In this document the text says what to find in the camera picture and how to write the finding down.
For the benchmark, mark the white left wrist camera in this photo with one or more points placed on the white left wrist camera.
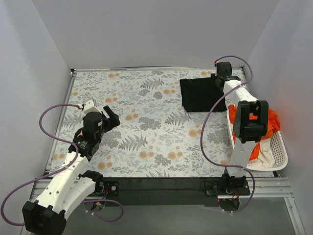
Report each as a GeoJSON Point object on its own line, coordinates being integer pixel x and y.
{"type": "Point", "coordinates": [89, 107]}

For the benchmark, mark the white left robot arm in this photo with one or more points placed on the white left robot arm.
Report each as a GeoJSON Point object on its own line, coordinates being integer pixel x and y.
{"type": "Point", "coordinates": [49, 212]}

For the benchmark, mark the orange t shirt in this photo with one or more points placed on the orange t shirt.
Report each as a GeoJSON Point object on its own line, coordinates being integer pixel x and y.
{"type": "Point", "coordinates": [273, 127]}

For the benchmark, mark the black t shirt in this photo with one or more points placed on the black t shirt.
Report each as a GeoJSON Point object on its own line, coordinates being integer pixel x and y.
{"type": "Point", "coordinates": [199, 94]}

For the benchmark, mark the cream t shirt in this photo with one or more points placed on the cream t shirt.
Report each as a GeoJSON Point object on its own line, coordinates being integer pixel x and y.
{"type": "Point", "coordinates": [265, 154]}

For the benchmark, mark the floral patterned table mat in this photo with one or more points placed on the floral patterned table mat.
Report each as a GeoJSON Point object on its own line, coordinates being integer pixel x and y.
{"type": "Point", "coordinates": [156, 136]}

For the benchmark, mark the white laundry basket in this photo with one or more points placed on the white laundry basket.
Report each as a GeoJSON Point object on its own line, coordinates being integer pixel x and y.
{"type": "Point", "coordinates": [278, 151]}

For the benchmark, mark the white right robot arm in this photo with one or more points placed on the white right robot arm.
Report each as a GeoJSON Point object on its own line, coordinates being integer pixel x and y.
{"type": "Point", "coordinates": [250, 125]}

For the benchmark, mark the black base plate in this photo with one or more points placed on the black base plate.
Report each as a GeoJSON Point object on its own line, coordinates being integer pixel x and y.
{"type": "Point", "coordinates": [171, 191]}

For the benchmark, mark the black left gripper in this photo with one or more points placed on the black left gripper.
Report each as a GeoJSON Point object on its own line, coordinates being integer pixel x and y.
{"type": "Point", "coordinates": [107, 120]}

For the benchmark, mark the aluminium frame rail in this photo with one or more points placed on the aluminium frame rail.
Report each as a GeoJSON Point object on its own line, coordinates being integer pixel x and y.
{"type": "Point", "coordinates": [272, 187]}

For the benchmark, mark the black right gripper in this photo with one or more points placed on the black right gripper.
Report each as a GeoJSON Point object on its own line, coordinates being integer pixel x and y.
{"type": "Point", "coordinates": [217, 81]}

